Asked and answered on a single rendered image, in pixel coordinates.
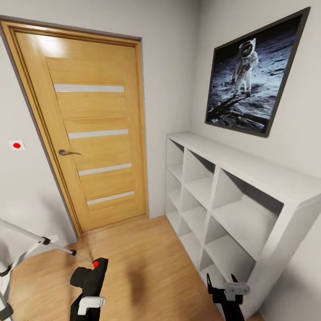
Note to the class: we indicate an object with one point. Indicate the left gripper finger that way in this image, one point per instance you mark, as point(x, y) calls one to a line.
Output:
point(77, 301)

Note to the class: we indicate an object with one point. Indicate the bookcase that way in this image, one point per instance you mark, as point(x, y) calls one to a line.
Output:
point(223, 235)

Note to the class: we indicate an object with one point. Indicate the digital camera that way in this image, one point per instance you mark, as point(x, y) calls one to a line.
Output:
point(91, 281)

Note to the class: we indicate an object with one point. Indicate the camera tripod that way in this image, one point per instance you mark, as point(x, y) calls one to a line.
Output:
point(6, 310)

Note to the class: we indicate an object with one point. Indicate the door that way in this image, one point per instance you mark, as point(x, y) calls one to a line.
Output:
point(86, 94)

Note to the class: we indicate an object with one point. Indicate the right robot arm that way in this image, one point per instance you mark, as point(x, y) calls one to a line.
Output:
point(230, 298)

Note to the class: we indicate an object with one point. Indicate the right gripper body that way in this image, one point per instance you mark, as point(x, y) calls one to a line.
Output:
point(229, 307)

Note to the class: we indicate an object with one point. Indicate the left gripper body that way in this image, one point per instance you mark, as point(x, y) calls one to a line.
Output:
point(93, 314)

